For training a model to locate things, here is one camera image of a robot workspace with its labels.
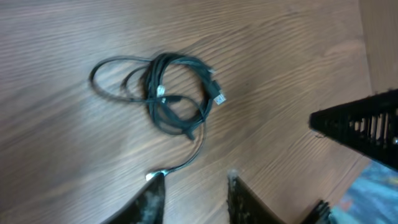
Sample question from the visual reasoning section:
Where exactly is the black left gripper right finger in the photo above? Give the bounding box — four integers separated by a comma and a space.
227, 170, 284, 224

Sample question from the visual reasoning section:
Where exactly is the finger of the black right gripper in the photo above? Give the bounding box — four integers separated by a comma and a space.
309, 90, 397, 170
300, 200, 331, 224

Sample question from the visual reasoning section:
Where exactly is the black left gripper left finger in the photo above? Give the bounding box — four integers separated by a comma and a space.
103, 173, 165, 224

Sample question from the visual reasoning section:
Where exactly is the black USB cable bundle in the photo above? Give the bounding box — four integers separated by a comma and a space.
88, 52, 227, 182

